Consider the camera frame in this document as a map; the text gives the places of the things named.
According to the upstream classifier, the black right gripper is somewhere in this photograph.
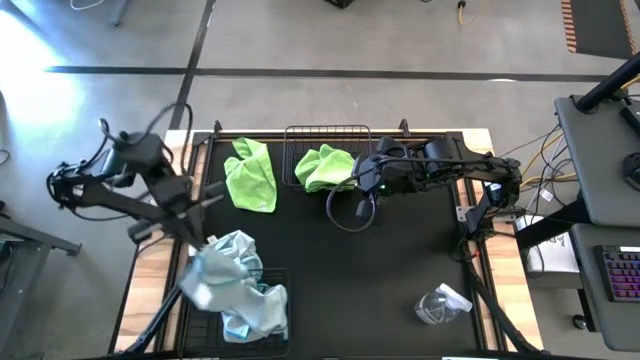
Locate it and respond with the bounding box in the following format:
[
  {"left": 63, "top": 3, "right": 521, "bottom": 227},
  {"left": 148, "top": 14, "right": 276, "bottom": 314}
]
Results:
[{"left": 354, "top": 135, "right": 426, "bottom": 219}]

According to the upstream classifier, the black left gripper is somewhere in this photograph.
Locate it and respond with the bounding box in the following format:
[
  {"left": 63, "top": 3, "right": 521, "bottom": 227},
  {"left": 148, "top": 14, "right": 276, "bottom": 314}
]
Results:
[{"left": 126, "top": 178, "right": 228, "bottom": 250}]

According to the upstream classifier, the green microfiber towel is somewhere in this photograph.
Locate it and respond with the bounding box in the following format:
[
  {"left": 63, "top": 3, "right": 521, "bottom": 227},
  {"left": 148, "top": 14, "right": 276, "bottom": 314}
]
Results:
[
  {"left": 303, "top": 143, "right": 359, "bottom": 194},
  {"left": 293, "top": 147, "right": 324, "bottom": 187},
  {"left": 223, "top": 137, "right": 279, "bottom": 215}
]

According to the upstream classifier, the black table mat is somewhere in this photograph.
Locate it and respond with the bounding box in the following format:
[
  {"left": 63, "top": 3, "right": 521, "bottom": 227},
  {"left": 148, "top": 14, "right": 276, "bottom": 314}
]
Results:
[{"left": 198, "top": 138, "right": 474, "bottom": 351}]

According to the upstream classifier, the grey side table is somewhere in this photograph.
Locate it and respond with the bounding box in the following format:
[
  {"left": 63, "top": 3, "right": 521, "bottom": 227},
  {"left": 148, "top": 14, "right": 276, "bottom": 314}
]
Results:
[{"left": 0, "top": 199, "right": 84, "bottom": 360}]

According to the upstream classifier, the white paper box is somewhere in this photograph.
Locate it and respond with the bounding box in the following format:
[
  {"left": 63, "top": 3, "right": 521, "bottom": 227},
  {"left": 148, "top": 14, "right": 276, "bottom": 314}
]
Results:
[{"left": 517, "top": 214, "right": 581, "bottom": 277}]

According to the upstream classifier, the grey desk top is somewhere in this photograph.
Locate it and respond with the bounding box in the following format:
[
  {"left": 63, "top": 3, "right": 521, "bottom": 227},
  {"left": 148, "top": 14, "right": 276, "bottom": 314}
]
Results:
[{"left": 553, "top": 94, "right": 640, "bottom": 229}]

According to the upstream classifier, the grey metal leg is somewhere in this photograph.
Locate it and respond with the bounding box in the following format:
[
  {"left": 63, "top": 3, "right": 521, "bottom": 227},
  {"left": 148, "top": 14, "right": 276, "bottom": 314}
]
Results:
[{"left": 110, "top": 0, "right": 134, "bottom": 27}]

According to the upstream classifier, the black round pole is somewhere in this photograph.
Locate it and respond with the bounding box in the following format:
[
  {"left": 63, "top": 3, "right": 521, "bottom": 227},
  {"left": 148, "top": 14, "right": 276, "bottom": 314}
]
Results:
[{"left": 574, "top": 52, "right": 640, "bottom": 114}]

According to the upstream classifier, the black round desk object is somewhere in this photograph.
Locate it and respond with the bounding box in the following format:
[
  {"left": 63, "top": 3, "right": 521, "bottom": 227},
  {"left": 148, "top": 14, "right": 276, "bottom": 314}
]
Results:
[{"left": 622, "top": 152, "right": 640, "bottom": 192}]

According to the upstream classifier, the grey keyboard desk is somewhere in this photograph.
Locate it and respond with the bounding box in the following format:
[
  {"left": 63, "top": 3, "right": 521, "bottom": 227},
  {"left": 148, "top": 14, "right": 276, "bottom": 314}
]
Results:
[{"left": 569, "top": 223, "right": 640, "bottom": 353}]

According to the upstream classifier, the backlit computer keyboard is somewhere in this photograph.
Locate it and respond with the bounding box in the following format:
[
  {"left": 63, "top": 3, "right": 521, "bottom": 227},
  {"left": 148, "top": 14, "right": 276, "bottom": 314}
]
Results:
[{"left": 593, "top": 244, "right": 640, "bottom": 304}]

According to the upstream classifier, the black hazard-edged floor mat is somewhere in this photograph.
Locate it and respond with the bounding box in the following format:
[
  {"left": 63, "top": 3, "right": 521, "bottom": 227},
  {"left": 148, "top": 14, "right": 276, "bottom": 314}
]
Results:
[{"left": 560, "top": 0, "right": 640, "bottom": 60}]

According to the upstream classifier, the black wire basket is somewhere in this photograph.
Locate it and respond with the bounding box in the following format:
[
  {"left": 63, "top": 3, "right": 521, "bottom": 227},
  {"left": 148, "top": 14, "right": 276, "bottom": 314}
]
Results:
[
  {"left": 281, "top": 124, "right": 374, "bottom": 190},
  {"left": 178, "top": 268, "right": 292, "bottom": 360}
]

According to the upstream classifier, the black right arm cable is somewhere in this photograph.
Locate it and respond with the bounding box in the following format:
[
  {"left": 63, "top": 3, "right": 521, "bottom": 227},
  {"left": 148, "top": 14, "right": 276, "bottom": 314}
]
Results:
[{"left": 325, "top": 169, "right": 377, "bottom": 234}]

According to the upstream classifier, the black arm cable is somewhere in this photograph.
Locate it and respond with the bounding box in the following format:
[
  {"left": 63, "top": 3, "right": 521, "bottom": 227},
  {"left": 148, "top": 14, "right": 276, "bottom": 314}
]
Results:
[
  {"left": 97, "top": 102, "right": 195, "bottom": 176},
  {"left": 325, "top": 169, "right": 377, "bottom": 234}
]

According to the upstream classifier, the black aluminium table frame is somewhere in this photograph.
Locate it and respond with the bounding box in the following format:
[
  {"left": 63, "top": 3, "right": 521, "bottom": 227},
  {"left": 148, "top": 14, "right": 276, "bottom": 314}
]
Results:
[{"left": 107, "top": 119, "right": 544, "bottom": 360}]

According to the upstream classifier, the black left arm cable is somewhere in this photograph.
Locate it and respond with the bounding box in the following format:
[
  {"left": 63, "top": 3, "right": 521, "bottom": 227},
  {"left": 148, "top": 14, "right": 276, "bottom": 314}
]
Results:
[{"left": 97, "top": 102, "right": 195, "bottom": 176}]

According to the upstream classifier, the yellow and black cable bundle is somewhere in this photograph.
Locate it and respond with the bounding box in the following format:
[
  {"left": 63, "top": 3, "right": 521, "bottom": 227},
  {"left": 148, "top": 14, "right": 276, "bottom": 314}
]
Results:
[{"left": 499, "top": 122, "right": 581, "bottom": 211}]

